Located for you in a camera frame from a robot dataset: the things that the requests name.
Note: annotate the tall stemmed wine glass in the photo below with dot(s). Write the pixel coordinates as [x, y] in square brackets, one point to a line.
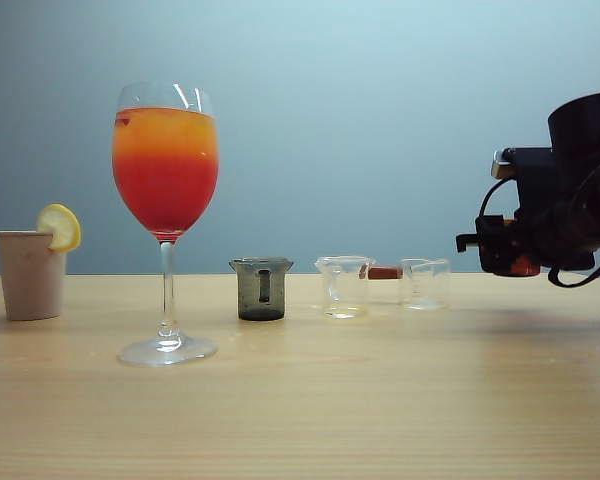
[165, 175]

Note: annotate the amber glass measuring cup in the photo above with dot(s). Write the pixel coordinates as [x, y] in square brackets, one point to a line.
[525, 267]

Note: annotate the beige paper cup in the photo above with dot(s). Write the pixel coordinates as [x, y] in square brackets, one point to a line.
[30, 280]

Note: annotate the small red-brown block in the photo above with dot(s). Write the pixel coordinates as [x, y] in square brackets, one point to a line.
[385, 273]

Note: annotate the clear glass measuring cup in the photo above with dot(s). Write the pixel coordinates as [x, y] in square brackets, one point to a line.
[345, 307]
[425, 300]

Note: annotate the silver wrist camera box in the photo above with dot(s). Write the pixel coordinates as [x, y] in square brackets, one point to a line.
[500, 167]

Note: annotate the smoky grey measuring cup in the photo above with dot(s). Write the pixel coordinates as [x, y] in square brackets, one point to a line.
[250, 300]

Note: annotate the yellow lemon slice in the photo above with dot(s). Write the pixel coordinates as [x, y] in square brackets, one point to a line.
[60, 225]

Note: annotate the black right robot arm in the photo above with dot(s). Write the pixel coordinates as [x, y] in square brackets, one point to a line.
[585, 120]

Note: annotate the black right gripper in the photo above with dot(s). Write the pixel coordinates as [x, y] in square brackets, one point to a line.
[540, 190]

